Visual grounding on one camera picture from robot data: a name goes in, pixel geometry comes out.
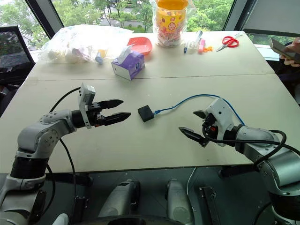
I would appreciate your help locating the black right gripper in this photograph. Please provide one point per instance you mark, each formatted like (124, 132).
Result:
(209, 127)

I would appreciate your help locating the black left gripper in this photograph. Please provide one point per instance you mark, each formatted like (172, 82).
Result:
(95, 117)

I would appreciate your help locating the dark smartphone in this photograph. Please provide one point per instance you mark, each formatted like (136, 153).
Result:
(277, 48)

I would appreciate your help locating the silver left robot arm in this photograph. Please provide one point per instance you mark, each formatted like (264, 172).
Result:
(35, 137)

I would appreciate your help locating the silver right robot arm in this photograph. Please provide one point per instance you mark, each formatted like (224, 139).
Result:
(281, 164)

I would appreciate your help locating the small black box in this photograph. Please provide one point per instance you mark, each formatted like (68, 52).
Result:
(145, 113)

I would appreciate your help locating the bystander bare hand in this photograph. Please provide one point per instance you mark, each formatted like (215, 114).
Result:
(293, 48)

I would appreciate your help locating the purple tissue box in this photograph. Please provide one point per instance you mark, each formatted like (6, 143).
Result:
(130, 64)

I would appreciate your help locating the blue and yellow small bottle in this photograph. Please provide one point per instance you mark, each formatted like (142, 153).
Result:
(99, 57)

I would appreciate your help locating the red plastic dish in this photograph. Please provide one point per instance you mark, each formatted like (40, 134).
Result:
(141, 44)

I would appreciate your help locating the clear plastic bag with items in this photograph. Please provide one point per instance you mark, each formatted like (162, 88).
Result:
(77, 44)

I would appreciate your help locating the small orange pieces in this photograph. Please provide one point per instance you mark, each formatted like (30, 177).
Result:
(207, 49)

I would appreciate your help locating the blue pen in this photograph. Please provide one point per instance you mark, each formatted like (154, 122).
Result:
(185, 48)

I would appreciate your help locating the pink highlighter pen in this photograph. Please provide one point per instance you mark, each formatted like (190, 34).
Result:
(201, 45)

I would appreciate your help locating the grey robot leg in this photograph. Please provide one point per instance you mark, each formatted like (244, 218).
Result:
(120, 199)
(178, 201)

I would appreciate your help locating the candy jar with orange lid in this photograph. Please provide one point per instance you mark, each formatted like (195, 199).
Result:
(170, 23)

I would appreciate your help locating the black mesh office chair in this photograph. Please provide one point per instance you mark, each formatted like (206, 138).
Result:
(14, 47)

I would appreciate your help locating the grey roller blind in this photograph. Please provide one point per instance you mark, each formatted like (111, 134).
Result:
(272, 14)

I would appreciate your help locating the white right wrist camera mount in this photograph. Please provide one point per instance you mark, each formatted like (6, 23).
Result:
(221, 114)

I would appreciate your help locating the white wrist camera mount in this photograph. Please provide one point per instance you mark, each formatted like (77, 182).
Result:
(221, 114)
(85, 95)

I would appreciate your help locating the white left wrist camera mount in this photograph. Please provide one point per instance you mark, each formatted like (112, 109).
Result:
(85, 95)

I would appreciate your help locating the black metal table bracket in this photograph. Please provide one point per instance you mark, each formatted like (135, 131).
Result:
(209, 204)

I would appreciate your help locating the dark window frame post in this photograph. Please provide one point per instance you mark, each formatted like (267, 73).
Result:
(233, 14)
(43, 16)

